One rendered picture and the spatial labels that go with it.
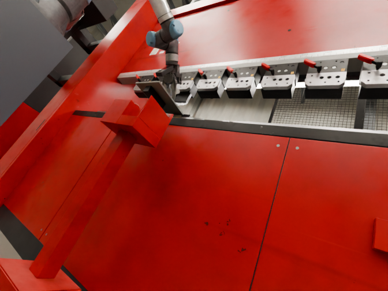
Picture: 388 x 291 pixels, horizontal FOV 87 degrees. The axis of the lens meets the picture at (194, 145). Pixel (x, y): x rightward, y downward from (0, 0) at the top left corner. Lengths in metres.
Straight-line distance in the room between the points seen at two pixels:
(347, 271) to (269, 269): 0.17
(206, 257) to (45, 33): 0.81
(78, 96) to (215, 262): 1.58
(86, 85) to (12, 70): 1.21
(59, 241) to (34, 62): 0.55
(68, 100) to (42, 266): 1.27
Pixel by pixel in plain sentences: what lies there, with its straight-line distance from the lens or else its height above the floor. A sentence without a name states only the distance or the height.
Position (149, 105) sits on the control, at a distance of 0.82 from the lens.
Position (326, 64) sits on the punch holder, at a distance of 1.16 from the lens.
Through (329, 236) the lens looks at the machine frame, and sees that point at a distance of 0.66.
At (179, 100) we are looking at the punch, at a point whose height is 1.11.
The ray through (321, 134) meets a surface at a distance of 0.77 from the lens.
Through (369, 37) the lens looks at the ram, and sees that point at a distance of 1.29.
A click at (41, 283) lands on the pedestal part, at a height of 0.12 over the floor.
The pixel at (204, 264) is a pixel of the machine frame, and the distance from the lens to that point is 0.70.
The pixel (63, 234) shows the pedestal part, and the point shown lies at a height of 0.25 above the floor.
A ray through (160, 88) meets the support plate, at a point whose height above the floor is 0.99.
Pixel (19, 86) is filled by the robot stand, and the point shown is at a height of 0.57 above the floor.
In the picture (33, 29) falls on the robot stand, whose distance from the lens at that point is 0.78.
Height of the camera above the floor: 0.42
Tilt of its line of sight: 22 degrees up
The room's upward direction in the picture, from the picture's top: 25 degrees clockwise
